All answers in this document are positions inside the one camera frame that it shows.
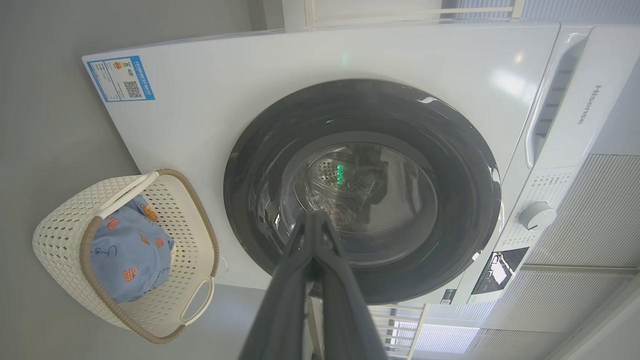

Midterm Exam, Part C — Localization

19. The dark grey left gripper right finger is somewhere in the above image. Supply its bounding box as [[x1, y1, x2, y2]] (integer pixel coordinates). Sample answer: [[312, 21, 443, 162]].
[[316, 212, 388, 360]]

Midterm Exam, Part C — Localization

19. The black washer display panel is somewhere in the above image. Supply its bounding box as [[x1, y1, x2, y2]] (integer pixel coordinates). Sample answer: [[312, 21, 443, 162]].
[[471, 246, 530, 296]]

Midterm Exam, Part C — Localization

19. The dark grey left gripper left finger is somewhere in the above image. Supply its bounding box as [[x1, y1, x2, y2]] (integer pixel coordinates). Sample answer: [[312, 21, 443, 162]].
[[239, 212, 317, 360]]

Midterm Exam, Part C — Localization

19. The blue energy label sticker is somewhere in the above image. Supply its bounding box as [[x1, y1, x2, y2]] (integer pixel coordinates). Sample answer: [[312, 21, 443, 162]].
[[86, 55, 156, 103]]

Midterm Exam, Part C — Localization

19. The cream perforated laundry basket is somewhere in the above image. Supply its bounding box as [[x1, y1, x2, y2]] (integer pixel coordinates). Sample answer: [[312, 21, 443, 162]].
[[32, 168, 220, 345]]

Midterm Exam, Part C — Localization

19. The white detergent drawer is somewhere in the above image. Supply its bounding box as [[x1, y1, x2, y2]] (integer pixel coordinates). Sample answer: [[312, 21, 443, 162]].
[[524, 25, 621, 171]]

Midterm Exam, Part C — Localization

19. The white washing machine dial knob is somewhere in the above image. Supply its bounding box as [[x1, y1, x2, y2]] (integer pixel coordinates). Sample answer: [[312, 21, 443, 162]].
[[518, 201, 557, 232]]

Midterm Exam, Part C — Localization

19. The blue bear print garment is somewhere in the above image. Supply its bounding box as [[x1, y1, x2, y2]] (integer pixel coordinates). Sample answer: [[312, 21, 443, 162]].
[[90, 195, 176, 304]]

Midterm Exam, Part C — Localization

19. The white front-load washing machine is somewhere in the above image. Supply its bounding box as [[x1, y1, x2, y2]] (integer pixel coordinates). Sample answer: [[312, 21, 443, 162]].
[[81, 22, 640, 307]]

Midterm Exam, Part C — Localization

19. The dark round glass washer door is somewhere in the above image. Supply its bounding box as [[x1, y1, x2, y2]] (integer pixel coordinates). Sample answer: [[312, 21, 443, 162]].
[[223, 78, 502, 306]]

